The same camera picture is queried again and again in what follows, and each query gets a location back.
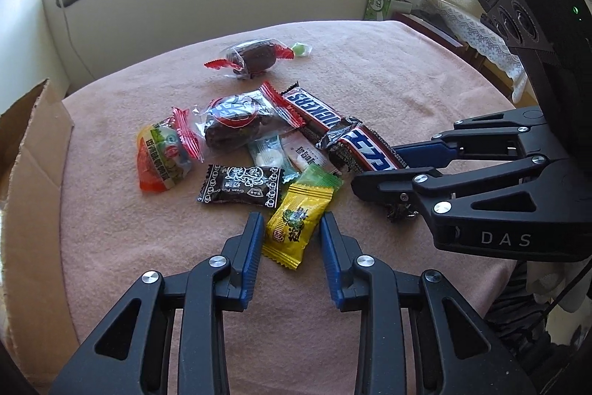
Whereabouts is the cardboard box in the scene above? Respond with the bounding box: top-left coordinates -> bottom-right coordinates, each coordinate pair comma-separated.
0,78 -> 81,386

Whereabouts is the clear red-edged date packet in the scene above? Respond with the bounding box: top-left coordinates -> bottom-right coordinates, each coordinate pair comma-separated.
171,81 -> 306,162
204,38 -> 295,80

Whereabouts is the thin dark cable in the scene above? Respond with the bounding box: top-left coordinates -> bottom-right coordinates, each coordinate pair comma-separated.
53,0 -> 100,82

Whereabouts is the white lace cloth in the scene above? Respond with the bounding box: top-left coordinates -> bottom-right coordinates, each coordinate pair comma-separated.
418,0 -> 528,104

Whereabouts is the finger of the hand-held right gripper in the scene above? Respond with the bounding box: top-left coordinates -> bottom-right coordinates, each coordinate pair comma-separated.
350,154 -> 569,235
393,106 -> 569,172

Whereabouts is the pink candy packet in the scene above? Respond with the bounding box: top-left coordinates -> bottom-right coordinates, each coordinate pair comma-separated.
282,131 -> 340,174

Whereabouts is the yellow candy packet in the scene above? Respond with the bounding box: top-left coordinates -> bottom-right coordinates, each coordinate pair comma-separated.
261,183 -> 336,271

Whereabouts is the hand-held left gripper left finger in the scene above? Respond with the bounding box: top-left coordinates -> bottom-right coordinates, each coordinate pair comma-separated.
48,212 -> 265,395

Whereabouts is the teal mint candy packet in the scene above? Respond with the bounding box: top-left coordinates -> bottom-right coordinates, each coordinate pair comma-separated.
247,135 -> 299,185

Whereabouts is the brown chocolate bar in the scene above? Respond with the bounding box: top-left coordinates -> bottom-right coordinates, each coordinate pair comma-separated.
281,81 -> 364,146
317,117 -> 410,176

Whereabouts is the orange jelly packet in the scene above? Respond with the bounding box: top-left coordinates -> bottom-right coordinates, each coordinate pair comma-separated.
136,122 -> 195,193

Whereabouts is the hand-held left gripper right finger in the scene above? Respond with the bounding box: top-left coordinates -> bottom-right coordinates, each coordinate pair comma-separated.
319,212 -> 539,395

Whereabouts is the black printed snack packet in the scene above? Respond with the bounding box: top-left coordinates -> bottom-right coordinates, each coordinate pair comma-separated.
196,164 -> 284,208

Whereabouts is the white fuzzy cloth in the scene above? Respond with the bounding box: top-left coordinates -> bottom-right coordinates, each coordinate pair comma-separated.
527,258 -> 592,312

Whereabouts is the grey striped garment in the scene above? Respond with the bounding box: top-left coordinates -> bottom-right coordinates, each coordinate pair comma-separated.
483,265 -> 569,359

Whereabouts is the green candy packet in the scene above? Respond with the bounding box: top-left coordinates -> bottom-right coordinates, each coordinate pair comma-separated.
296,164 -> 344,192

